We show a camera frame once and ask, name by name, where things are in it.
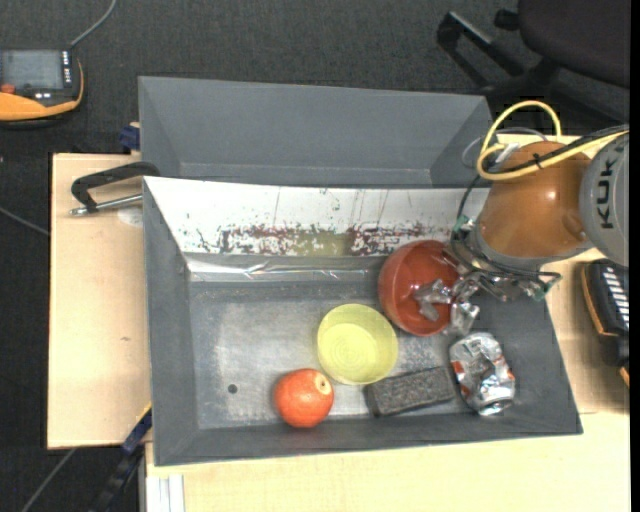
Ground yellow plastic cup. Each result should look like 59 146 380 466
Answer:
316 302 400 387

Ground grey metal bin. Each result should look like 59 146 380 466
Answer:
136 75 584 468

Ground red bowl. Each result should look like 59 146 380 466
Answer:
377 239 464 338

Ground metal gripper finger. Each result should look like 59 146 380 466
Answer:
413 278 454 323
450 283 482 336

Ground orange toy fruit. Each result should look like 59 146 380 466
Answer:
272 367 336 430

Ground crushed silver can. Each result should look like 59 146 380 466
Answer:
447 331 517 418

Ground pale wood board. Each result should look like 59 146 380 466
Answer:
46 151 154 450

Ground dark grey sponge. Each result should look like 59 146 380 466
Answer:
362 365 458 419

